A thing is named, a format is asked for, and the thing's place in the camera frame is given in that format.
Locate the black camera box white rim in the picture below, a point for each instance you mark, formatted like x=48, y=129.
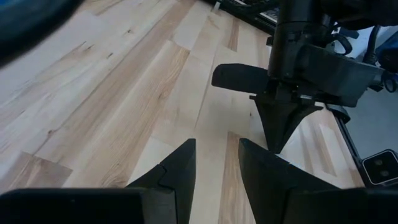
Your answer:
x=381, y=168

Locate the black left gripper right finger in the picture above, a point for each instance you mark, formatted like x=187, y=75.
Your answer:
x=267, y=186

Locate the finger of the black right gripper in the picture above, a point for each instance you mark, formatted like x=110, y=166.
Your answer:
x=275, y=124
x=306, y=116

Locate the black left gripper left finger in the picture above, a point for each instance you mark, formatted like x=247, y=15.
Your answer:
x=177, y=174

